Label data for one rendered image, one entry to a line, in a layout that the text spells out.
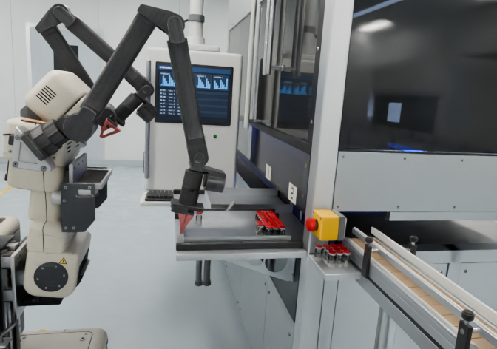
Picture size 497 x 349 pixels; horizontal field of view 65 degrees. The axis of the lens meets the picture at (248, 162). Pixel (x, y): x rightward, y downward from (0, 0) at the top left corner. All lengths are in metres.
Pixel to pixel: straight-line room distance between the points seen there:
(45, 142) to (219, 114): 1.11
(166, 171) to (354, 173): 1.18
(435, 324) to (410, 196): 0.51
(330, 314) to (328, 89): 0.72
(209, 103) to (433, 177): 1.19
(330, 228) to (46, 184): 0.89
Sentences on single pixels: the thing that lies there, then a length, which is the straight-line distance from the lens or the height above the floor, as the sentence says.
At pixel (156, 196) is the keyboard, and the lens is 1.95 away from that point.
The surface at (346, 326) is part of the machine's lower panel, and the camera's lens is 1.42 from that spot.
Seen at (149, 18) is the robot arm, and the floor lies 1.54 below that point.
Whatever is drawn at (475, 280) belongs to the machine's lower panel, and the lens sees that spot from 1.62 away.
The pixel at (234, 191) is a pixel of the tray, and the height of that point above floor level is 0.90.
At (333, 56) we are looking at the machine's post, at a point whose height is 1.47.
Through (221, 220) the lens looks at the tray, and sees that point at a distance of 1.46.
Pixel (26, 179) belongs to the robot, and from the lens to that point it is 1.41.
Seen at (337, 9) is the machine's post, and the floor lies 1.60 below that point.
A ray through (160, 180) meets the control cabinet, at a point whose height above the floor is 0.86.
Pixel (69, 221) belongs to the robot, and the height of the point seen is 0.92.
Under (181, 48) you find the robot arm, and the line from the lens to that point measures 1.14.
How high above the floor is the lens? 1.36
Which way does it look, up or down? 10 degrees down
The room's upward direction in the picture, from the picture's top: 4 degrees clockwise
